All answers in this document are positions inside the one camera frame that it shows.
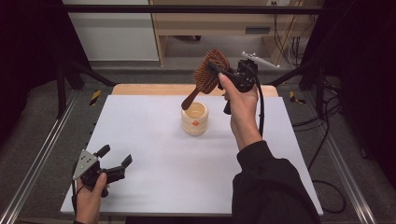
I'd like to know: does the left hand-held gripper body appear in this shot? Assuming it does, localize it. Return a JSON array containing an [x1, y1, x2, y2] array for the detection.
[[72, 149, 126, 199]]

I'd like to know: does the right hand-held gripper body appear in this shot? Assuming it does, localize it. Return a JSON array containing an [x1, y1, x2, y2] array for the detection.
[[223, 50, 280, 116]]

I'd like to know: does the brown wooden hairbrush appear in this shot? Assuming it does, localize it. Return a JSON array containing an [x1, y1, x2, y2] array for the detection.
[[180, 49, 232, 111]]

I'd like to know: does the cream ribbed cup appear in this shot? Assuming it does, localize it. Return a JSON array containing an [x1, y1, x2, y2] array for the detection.
[[180, 101, 209, 136]]

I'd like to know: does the person's left hand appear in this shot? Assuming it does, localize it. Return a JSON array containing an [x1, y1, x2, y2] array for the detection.
[[75, 172, 108, 224]]

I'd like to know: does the person's right hand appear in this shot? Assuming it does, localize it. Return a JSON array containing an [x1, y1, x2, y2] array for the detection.
[[218, 72, 264, 151]]

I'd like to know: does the yellow black tape strip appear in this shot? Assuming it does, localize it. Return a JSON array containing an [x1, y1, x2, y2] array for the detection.
[[289, 91, 307, 105], [89, 90, 103, 106]]

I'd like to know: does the light wooden desk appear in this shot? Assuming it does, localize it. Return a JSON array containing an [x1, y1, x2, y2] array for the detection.
[[148, 0, 325, 67]]

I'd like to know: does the black metal stand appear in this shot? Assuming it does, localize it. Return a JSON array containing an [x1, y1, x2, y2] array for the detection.
[[263, 58, 329, 121], [55, 58, 117, 119]]

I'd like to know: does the white cabinet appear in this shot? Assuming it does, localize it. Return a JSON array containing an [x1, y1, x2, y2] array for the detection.
[[62, 0, 160, 62]]

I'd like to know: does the dark curtain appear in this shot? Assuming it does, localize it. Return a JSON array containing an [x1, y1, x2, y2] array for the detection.
[[0, 0, 92, 144], [301, 0, 396, 189]]

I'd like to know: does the left hand-held gripper black cable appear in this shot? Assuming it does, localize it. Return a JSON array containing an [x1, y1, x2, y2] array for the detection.
[[71, 178, 79, 217]]

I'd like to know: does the hand-held gripper black cable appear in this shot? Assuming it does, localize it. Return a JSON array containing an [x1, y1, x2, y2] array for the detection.
[[252, 68, 266, 138], [71, 178, 79, 217]]

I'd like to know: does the right hand-held gripper black cable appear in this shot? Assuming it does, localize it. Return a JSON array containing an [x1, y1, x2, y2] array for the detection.
[[252, 68, 266, 138]]

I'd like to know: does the bundle of hanging cables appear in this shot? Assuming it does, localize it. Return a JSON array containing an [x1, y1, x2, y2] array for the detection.
[[272, 13, 318, 68]]

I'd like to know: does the aluminium rail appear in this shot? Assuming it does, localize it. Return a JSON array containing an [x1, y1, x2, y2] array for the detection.
[[0, 90, 79, 224], [302, 91, 378, 224]]

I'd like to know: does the black horizontal frame bar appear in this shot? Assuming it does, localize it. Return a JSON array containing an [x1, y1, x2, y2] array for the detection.
[[60, 4, 331, 15]]

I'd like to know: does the black floor cable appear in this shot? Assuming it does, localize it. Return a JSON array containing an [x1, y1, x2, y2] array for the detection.
[[291, 78, 347, 215]]

